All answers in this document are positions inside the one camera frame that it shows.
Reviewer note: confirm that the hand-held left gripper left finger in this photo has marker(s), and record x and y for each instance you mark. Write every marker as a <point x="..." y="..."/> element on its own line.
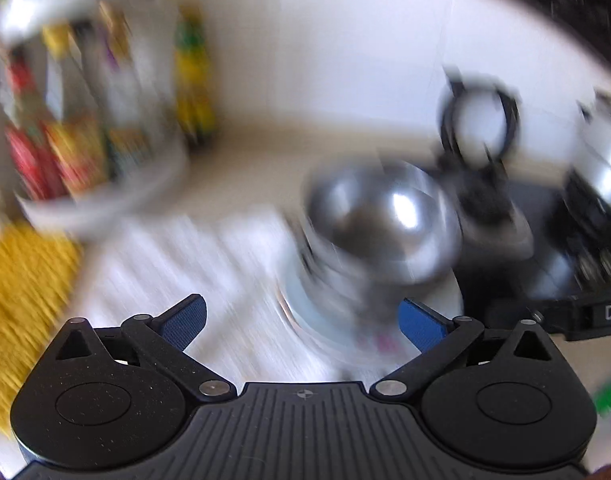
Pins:
<point x="185" y="322"/>

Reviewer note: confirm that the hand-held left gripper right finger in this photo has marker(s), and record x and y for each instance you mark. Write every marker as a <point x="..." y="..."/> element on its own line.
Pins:
<point x="424" y="330"/>

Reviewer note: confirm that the stainless steel bowl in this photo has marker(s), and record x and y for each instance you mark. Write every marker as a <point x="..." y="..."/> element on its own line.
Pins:
<point x="335" y="287"/>
<point x="385" y="210"/>

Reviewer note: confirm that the large floral white plate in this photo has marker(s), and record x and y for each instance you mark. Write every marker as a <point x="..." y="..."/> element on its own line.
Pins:
<point x="315" y="322"/>

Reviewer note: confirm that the white towel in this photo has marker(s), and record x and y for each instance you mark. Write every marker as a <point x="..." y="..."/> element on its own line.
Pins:
<point x="185" y="260"/>

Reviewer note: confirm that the green object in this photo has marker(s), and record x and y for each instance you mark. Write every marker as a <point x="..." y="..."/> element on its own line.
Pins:
<point x="610" y="395"/>

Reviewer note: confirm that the black glass gas stove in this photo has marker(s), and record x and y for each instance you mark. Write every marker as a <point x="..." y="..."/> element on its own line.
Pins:
<point x="545" y="220"/>

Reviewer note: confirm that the white two-tier turntable rack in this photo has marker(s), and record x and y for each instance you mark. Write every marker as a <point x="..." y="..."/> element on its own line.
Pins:
<point x="135" y="195"/>

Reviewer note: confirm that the stainless steel pot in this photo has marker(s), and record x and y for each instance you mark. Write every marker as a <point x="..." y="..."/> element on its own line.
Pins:
<point x="600" y="160"/>

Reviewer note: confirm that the yellow chenille mat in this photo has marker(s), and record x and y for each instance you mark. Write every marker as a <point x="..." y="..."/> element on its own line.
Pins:
<point x="25" y="285"/>

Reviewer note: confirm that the yellow cap vinegar bottle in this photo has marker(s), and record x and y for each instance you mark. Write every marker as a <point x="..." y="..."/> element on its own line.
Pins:
<point x="80" y="155"/>

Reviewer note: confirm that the black iron pan support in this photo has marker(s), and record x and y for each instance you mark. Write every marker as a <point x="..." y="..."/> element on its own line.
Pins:
<point x="510" y="115"/>

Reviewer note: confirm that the red label soy sauce bottle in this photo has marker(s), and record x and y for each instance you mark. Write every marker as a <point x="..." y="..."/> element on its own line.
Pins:
<point x="27" y="160"/>

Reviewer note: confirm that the green yellow label oil bottle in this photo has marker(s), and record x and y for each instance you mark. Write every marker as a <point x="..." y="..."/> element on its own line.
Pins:
<point x="195" y="85"/>

